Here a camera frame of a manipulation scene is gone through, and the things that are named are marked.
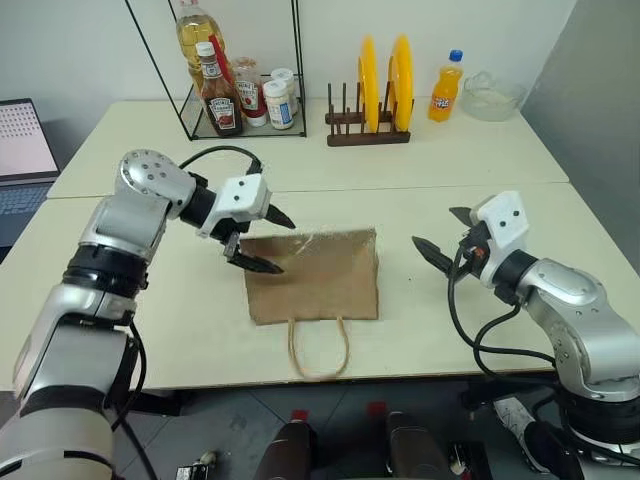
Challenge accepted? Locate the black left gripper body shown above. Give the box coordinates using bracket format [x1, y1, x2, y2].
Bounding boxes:
[208, 218, 252, 262]

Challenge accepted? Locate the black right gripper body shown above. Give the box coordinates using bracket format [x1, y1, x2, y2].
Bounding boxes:
[456, 222, 494, 281]

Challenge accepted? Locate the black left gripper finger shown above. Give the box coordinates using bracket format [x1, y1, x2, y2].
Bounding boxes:
[262, 198, 297, 231]
[227, 250, 286, 276]

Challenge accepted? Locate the white seasoning jar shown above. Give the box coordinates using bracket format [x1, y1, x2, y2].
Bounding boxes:
[262, 79, 297, 131]
[270, 66, 302, 115]

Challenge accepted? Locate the clear glass bowl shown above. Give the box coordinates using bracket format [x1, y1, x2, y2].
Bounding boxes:
[460, 70, 527, 123]

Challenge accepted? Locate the dark wooden plate rack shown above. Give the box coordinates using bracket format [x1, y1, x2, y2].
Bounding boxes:
[324, 81, 413, 148]

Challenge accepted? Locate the glass Heinz ketchup bottle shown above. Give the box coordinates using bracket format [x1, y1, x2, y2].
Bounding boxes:
[195, 41, 245, 139]

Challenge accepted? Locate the red squeeze ketchup bottle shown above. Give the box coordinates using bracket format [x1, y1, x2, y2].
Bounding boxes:
[230, 56, 270, 128]

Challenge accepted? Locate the orange soda bottle blue cap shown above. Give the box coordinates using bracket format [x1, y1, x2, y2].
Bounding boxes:
[427, 48, 466, 122]

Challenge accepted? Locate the yellow plate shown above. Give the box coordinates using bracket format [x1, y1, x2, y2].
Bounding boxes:
[356, 34, 380, 136]
[387, 33, 416, 135]

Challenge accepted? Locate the white sneaker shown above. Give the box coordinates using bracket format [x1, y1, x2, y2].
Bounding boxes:
[491, 394, 554, 473]

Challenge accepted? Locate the dark rounded shape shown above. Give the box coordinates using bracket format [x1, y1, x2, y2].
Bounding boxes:
[367, 401, 453, 480]
[258, 409, 320, 480]

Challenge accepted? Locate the large cooking oil bottle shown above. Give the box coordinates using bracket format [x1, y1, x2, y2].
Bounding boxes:
[175, 0, 237, 104]

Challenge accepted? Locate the grey laptop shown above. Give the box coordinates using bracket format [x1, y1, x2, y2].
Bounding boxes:
[0, 98, 62, 247]

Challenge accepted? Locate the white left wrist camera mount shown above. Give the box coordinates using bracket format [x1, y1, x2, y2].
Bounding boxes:
[196, 174, 272, 239]

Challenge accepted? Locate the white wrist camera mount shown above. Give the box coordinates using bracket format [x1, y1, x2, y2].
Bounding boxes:
[196, 174, 272, 239]
[468, 190, 531, 282]

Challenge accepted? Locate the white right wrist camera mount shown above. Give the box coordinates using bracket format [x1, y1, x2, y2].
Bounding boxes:
[468, 190, 531, 282]

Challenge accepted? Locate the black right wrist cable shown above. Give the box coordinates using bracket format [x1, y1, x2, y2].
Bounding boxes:
[446, 243, 569, 377]

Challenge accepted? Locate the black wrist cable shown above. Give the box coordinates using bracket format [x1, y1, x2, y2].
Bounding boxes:
[177, 145, 264, 177]
[446, 243, 569, 377]

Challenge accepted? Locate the brown paper bag with handle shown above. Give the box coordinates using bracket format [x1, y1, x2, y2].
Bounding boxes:
[238, 226, 380, 380]

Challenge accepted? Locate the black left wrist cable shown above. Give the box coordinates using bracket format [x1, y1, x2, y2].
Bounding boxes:
[177, 145, 264, 177]

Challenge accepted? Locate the black wire frame rack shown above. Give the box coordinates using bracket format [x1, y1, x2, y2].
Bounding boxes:
[124, 0, 309, 142]

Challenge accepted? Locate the black left upper arm cable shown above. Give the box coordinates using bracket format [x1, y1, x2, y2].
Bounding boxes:
[109, 319, 162, 480]

